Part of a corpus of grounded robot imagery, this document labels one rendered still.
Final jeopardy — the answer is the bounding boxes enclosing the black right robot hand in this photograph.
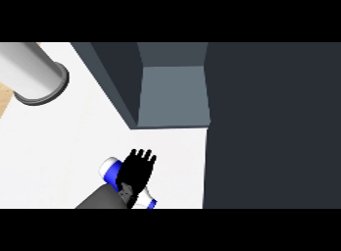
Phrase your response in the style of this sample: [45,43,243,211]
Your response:
[116,148,160,208]

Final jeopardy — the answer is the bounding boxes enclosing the dark grey open cabinet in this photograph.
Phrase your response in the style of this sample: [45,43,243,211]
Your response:
[71,41,213,130]

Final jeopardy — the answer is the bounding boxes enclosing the dark grey cabinet door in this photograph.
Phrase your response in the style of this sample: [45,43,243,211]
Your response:
[201,41,341,210]

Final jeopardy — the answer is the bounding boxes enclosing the white cylinder with grey rim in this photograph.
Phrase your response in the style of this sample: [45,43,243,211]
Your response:
[0,41,71,107]

